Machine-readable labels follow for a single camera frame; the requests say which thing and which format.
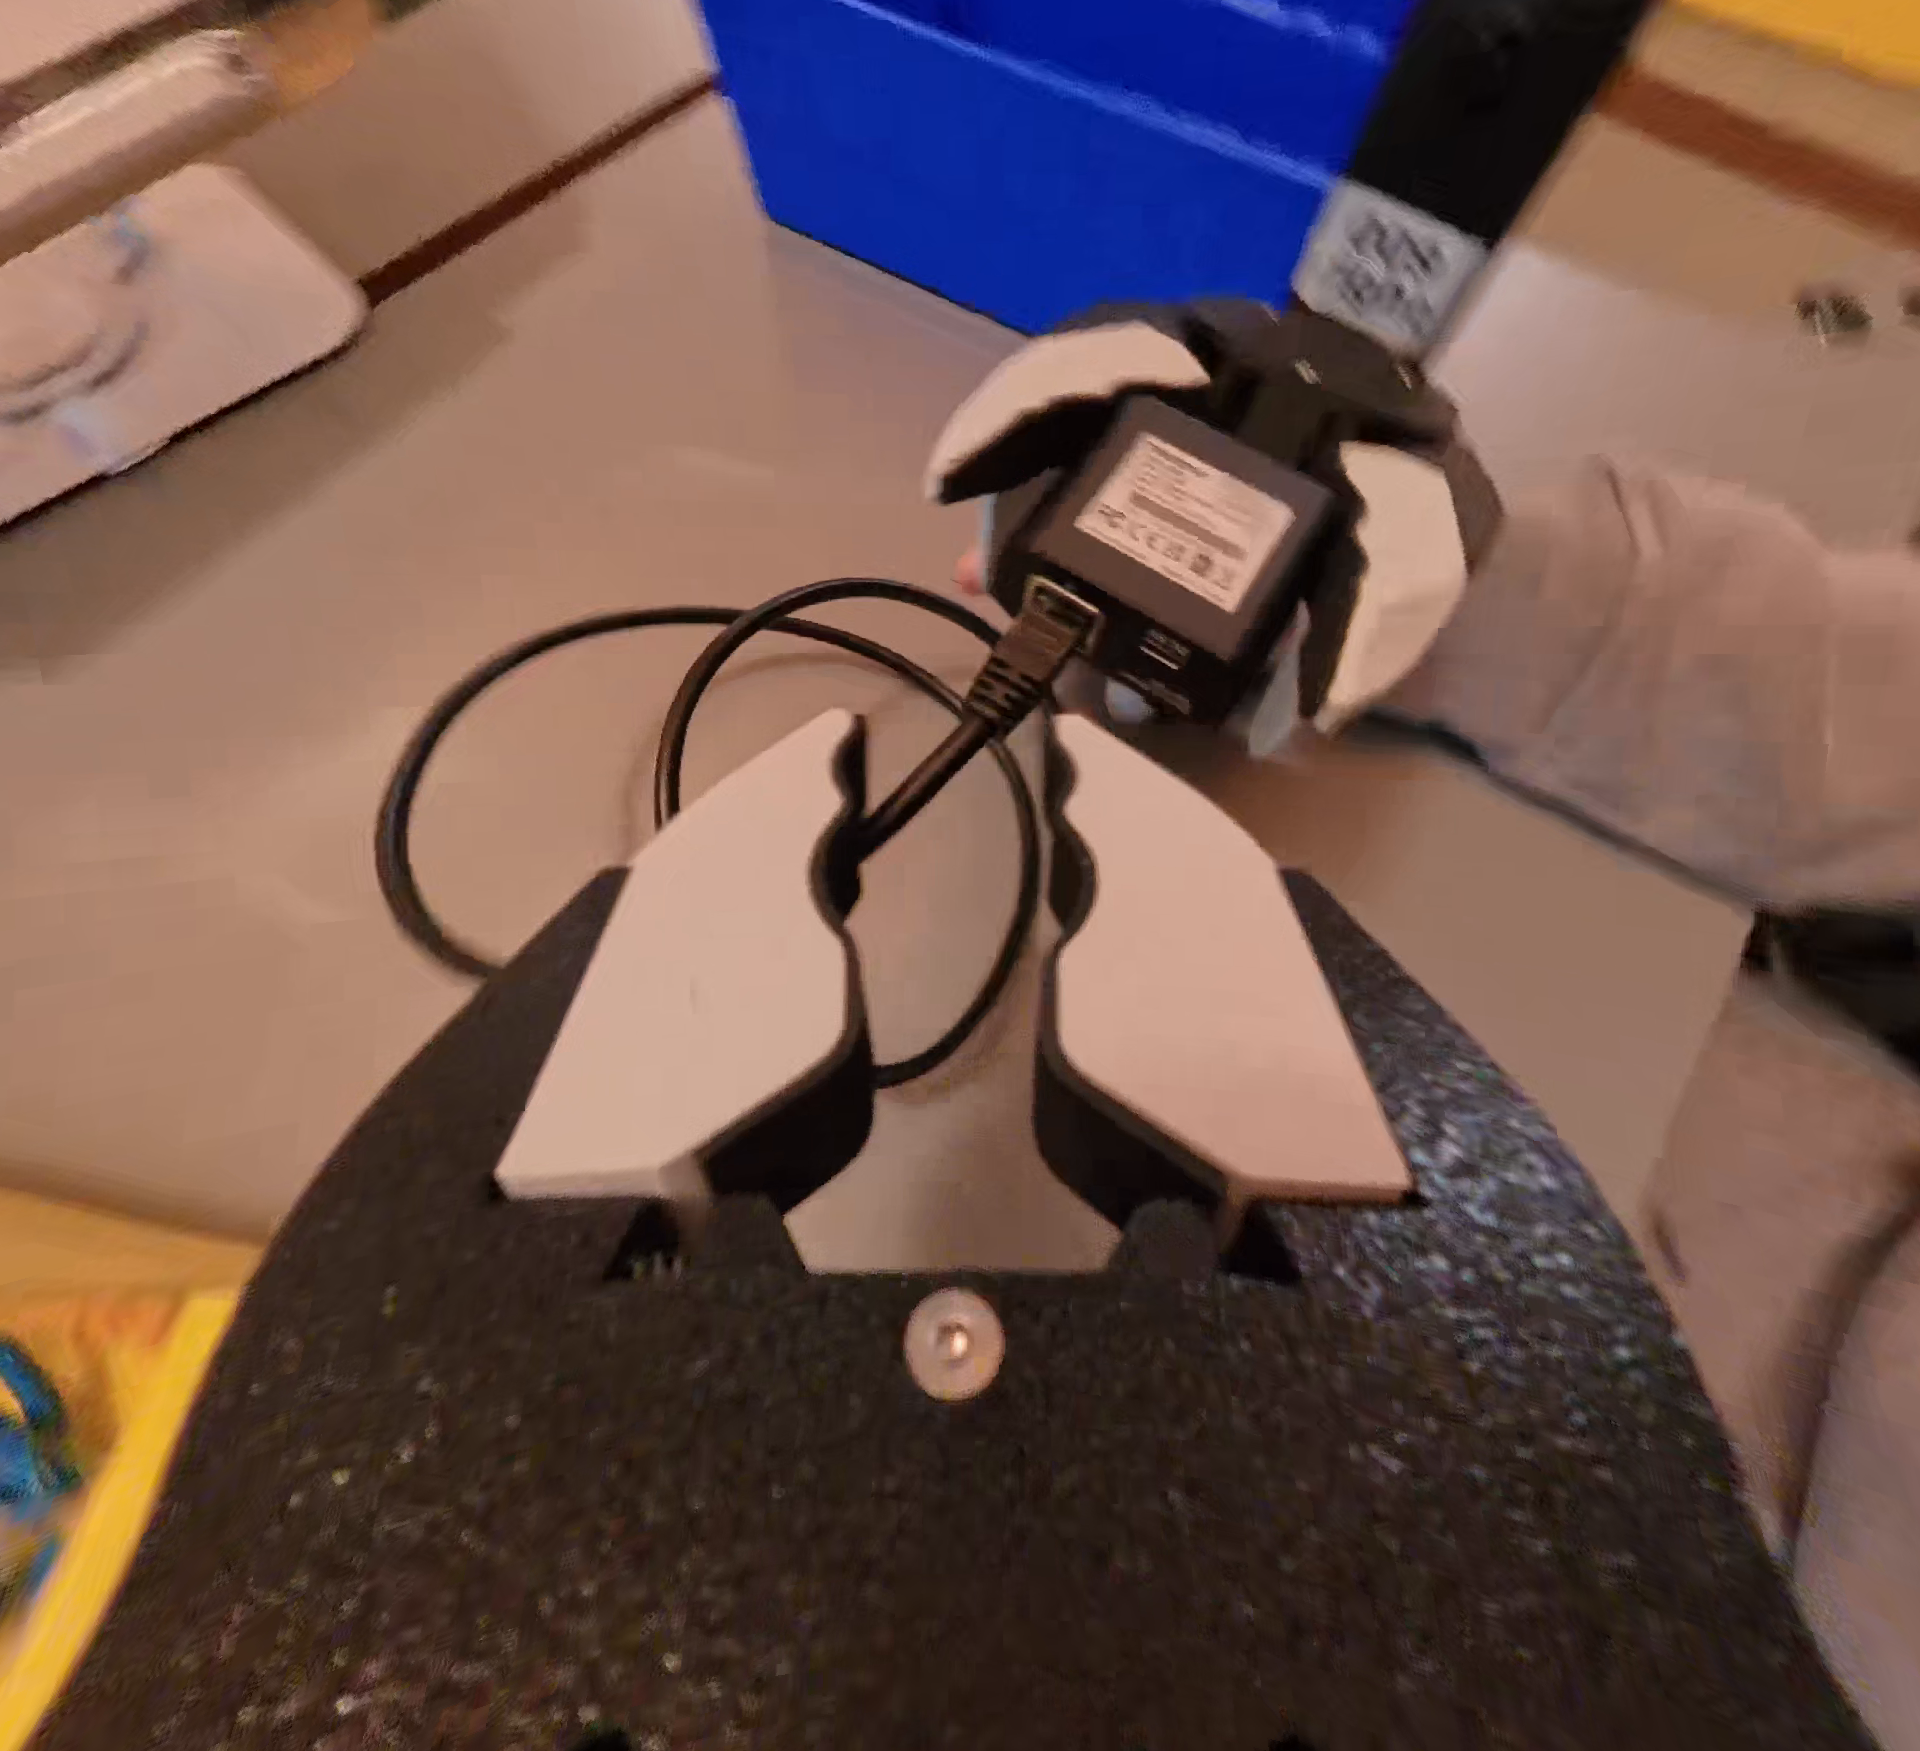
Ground yellow plastic bin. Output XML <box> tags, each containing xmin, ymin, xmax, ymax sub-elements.
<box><xmin>0</xmin><ymin>1188</ymin><xmax>243</xmax><ymax>1751</ymax></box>

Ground grey desk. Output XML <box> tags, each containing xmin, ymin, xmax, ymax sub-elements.
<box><xmin>0</xmin><ymin>78</ymin><xmax>1920</xmax><ymax>1251</ymax></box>

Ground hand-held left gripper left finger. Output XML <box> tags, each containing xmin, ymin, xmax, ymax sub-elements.
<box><xmin>494</xmin><ymin>709</ymin><xmax>876</xmax><ymax>1205</ymax></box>

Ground blue cable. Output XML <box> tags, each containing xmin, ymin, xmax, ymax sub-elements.
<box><xmin>0</xmin><ymin>1337</ymin><xmax>77</xmax><ymax>1604</ymax></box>

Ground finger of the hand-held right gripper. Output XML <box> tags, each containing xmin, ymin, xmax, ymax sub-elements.
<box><xmin>923</xmin><ymin>320</ymin><xmax>1216</xmax><ymax>509</ymax></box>
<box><xmin>1245</xmin><ymin>433</ymin><xmax>1472</xmax><ymax>755</ymax></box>

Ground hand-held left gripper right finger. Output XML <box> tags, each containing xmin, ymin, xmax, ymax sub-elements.
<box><xmin>1036</xmin><ymin>712</ymin><xmax>1416</xmax><ymax>1251</ymax></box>

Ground black network splitter box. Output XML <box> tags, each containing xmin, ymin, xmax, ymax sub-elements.
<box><xmin>990</xmin><ymin>393</ymin><xmax>1339</xmax><ymax>728</ymax></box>

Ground person's grey clothed torso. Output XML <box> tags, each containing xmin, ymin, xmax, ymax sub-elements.
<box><xmin>1642</xmin><ymin>986</ymin><xmax>1920</xmax><ymax>1751</ymax></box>

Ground person's right forearm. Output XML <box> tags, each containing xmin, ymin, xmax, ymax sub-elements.
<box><xmin>1349</xmin><ymin>454</ymin><xmax>1920</xmax><ymax>915</ymax></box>

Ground blue plastic bin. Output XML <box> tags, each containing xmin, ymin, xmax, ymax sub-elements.
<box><xmin>667</xmin><ymin>0</ymin><xmax>1479</xmax><ymax>335</ymax></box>

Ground black network cable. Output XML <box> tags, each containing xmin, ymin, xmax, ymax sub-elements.
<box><xmin>375</xmin><ymin>574</ymin><xmax>1119</xmax><ymax>1093</ymax></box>

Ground white document stand base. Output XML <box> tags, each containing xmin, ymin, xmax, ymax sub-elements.
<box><xmin>0</xmin><ymin>164</ymin><xmax>370</xmax><ymax>526</ymax></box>

